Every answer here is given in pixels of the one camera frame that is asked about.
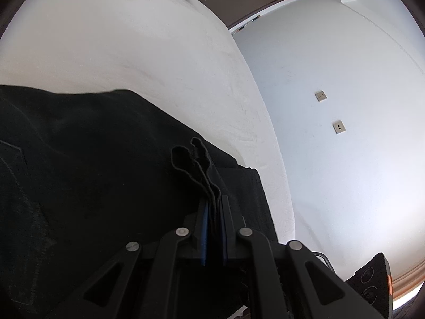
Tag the wall socket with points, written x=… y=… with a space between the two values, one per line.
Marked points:
x=320 y=96
x=339 y=127

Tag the lower wall socket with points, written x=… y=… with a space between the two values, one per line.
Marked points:
x=339 y=127

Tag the black denim pants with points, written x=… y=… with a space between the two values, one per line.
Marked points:
x=90 y=184

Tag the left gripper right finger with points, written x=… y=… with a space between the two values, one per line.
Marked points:
x=288 y=280

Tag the upper wall socket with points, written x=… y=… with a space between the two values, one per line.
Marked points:
x=320 y=96

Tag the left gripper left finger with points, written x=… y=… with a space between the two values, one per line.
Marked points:
x=180 y=257

